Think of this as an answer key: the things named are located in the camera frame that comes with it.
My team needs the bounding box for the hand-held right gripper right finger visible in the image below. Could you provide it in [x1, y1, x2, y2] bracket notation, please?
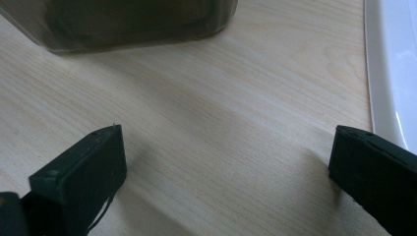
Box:
[328, 125, 417, 236]

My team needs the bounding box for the dark translucent storage box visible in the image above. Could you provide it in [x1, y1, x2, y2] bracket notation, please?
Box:
[0, 0, 240, 54]

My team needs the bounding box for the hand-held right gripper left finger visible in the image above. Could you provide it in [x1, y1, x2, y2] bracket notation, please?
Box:
[21, 124, 128, 236]

